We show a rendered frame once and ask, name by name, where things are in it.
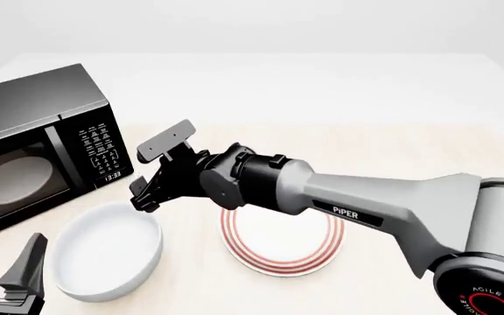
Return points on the black microwave oven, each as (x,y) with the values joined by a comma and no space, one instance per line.
(29,108)

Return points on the white microwave turntable plate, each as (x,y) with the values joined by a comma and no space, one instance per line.
(13,180)

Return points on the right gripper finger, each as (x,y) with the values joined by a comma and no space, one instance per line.
(151,178)
(147,203)

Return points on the white plate with red rings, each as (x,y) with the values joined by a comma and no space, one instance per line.
(282,243)

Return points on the small flat plate on stalk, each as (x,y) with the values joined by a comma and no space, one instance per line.
(166,139)

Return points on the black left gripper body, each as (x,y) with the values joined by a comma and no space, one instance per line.
(11,303)

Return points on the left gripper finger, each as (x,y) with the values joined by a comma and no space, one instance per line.
(26,265)

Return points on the silver-grey right robot arm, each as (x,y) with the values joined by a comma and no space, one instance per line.
(348,193)

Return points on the white bowl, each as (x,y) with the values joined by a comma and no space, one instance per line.
(107,249)

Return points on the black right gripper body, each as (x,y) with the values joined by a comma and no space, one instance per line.
(182,174)

